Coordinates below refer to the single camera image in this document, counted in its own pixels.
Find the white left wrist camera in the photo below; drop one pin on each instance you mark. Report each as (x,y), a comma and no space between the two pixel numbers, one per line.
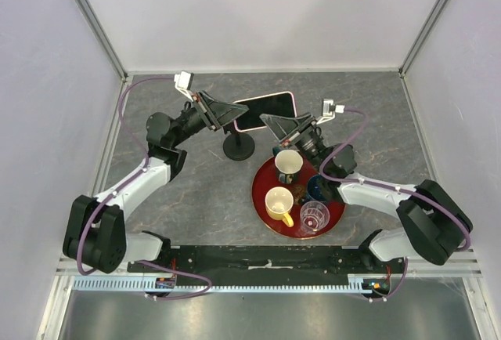
(183,82)

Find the yellow mug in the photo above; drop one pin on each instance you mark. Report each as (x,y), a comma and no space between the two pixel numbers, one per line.
(278,205)

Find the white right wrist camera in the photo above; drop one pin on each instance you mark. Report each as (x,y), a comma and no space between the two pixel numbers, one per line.
(329,111)

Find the black phone stand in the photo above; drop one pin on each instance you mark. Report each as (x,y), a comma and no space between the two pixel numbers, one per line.
(237,146)

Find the green mug white inside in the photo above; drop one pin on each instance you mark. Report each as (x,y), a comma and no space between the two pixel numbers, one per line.
(288,165)

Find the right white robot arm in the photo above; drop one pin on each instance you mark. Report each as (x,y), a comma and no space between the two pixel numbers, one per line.
(433,227)

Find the blue mug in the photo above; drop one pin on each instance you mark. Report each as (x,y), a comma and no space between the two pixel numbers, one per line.
(313,191)

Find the blue slotted cable duct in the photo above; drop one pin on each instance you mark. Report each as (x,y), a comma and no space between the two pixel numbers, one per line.
(154,285)

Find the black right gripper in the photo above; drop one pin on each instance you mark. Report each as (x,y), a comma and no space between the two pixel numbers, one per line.
(283,127)

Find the red round tray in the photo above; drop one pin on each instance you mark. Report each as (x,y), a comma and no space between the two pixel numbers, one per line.
(265,179)

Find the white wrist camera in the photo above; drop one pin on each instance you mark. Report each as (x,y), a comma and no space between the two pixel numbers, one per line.
(329,111)
(183,82)

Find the pink smartphone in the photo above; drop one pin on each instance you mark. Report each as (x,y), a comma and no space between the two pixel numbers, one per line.
(279,104)

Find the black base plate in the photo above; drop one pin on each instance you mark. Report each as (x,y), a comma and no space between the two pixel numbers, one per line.
(275,266)

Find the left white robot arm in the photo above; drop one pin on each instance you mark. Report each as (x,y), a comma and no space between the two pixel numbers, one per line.
(96,237)

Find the clear glass tumbler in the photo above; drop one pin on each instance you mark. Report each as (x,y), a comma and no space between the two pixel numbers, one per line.
(314,216)

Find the right aluminium frame post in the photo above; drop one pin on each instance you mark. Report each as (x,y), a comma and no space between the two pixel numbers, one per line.
(423,35)

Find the aluminium frame rail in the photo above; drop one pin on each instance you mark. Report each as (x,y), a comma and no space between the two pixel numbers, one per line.
(97,29)

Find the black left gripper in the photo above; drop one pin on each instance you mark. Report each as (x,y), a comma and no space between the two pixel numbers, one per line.
(223,112)

